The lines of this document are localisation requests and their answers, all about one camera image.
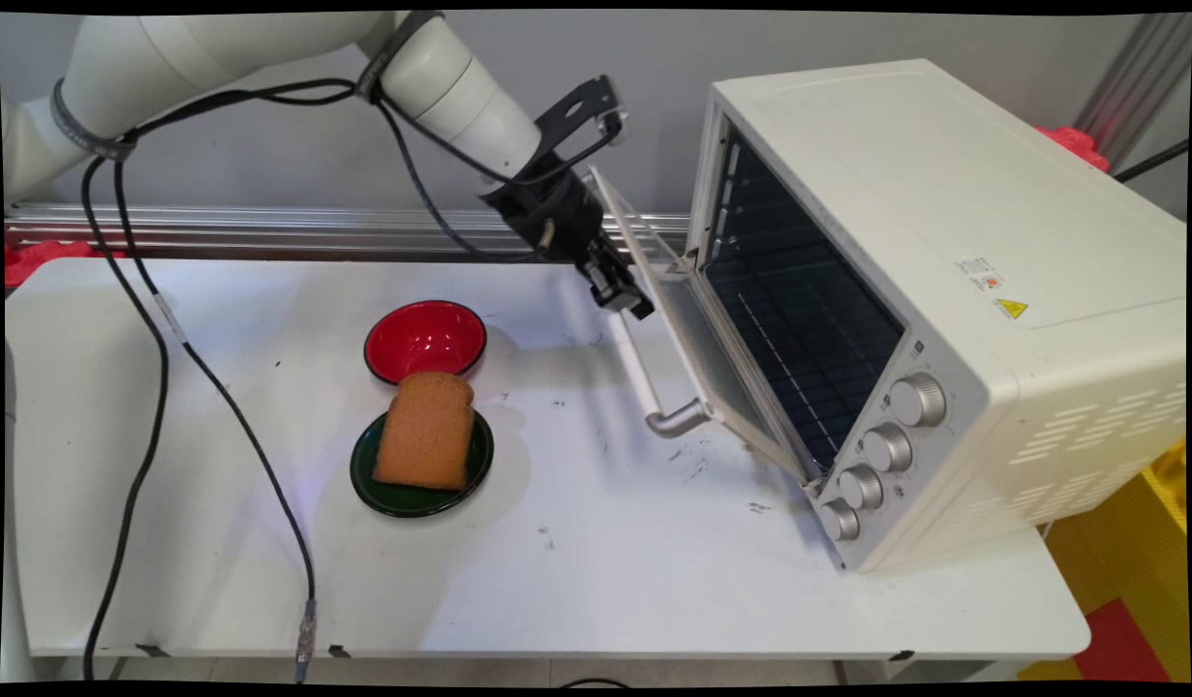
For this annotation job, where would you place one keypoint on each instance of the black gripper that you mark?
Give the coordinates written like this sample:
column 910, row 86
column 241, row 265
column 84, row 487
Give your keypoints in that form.
column 547, row 218

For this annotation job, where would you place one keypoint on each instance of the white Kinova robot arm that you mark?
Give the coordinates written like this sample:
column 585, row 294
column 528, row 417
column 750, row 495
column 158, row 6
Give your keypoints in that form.
column 218, row 58

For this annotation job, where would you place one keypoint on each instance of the red bowl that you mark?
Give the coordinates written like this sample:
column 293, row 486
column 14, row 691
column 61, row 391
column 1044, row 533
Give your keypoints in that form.
column 426, row 339

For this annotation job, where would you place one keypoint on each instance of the brown bread slice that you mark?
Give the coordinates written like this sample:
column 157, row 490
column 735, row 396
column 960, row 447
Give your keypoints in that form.
column 426, row 436

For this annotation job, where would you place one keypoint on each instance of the dark green plate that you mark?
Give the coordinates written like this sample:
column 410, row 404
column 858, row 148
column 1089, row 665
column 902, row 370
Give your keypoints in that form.
column 412, row 501

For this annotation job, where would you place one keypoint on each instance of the silver oven knob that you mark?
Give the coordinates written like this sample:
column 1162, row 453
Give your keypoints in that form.
column 918, row 400
column 861, row 487
column 840, row 520
column 888, row 447

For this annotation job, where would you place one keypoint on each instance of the cream toaster oven body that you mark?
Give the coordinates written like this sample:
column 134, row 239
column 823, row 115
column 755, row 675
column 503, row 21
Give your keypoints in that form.
column 944, row 194

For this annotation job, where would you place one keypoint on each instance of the red crumpled cloth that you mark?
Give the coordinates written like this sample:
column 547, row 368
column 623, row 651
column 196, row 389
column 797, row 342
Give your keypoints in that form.
column 44, row 257
column 1075, row 145

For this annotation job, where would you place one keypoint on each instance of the yellow foam floor mat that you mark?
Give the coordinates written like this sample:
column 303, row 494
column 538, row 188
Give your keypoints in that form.
column 1138, row 542

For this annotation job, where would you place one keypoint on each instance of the red foam floor mat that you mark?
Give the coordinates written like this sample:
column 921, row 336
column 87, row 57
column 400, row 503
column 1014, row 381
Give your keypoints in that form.
column 1123, row 644

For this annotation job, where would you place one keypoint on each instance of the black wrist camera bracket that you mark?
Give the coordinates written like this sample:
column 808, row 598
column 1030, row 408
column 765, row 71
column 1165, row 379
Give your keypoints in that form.
column 576, row 105

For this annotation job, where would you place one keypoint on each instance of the horizontal aluminium rail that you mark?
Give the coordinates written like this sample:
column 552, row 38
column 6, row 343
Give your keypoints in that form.
column 266, row 232

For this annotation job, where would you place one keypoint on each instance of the aluminium frame post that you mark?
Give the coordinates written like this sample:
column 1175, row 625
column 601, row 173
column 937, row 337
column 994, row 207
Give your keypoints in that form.
column 1138, row 77

